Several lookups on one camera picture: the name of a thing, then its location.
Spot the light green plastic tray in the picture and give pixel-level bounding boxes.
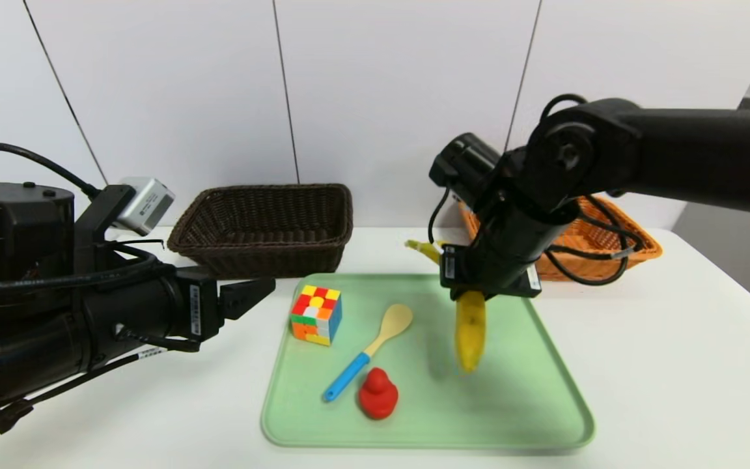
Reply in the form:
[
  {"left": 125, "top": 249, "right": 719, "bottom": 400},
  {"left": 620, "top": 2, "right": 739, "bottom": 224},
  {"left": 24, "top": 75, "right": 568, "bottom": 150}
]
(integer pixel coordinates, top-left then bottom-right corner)
[{"left": 260, "top": 273, "right": 596, "bottom": 451}]

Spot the yellow banana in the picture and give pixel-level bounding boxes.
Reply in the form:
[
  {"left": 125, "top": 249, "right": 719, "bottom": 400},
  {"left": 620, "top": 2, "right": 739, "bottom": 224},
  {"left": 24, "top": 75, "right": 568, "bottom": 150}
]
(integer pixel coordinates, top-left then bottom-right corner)
[{"left": 404, "top": 240, "right": 487, "bottom": 373}]

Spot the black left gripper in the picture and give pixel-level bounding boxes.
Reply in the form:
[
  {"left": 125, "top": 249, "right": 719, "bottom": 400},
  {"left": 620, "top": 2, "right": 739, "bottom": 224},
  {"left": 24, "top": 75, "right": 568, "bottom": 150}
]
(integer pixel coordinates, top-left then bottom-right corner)
[{"left": 100, "top": 266, "right": 276, "bottom": 352}]

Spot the red rubber duck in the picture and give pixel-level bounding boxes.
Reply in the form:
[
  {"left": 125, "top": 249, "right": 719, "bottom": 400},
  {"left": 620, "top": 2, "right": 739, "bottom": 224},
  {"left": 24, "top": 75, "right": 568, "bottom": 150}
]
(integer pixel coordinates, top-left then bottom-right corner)
[{"left": 358, "top": 368, "right": 399, "bottom": 421}]

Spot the orange wicker basket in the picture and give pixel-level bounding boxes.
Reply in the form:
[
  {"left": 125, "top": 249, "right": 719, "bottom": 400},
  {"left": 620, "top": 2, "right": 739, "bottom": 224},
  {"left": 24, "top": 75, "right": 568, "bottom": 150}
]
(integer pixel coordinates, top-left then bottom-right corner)
[{"left": 458, "top": 194, "right": 664, "bottom": 282}]

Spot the colourful puzzle cube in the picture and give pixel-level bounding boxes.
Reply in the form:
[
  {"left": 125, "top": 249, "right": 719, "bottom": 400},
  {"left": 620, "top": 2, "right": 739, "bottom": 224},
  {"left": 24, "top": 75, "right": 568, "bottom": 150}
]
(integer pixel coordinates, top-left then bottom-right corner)
[{"left": 290, "top": 285, "right": 342, "bottom": 347}]

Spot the black left camera cable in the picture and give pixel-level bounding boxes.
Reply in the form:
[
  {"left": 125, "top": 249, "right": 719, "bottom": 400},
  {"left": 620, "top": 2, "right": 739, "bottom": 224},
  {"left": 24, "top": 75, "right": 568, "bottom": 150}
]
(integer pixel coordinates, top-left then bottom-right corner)
[{"left": 0, "top": 143, "right": 99, "bottom": 199}]

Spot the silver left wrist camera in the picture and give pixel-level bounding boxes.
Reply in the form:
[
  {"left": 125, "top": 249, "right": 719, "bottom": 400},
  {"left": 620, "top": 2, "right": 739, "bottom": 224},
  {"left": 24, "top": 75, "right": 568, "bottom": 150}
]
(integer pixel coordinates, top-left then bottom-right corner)
[{"left": 115, "top": 177, "right": 176, "bottom": 236}]

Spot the dark brown wicker basket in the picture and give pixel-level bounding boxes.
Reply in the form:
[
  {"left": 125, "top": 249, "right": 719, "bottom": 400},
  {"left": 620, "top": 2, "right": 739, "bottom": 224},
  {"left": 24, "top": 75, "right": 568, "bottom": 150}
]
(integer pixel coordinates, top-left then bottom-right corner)
[{"left": 166, "top": 184, "right": 354, "bottom": 281}]

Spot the wooden spoon with blue handle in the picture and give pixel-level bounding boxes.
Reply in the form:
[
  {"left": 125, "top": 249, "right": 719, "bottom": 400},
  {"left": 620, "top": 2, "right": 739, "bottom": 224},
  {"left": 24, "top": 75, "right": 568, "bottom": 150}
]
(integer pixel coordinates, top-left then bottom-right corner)
[{"left": 323, "top": 304, "right": 413, "bottom": 403}]

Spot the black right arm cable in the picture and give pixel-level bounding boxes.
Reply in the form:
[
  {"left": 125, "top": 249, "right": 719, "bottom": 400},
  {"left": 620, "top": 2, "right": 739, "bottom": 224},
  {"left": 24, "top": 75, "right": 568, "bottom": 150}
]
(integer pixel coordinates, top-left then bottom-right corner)
[{"left": 541, "top": 195, "right": 644, "bottom": 286}]

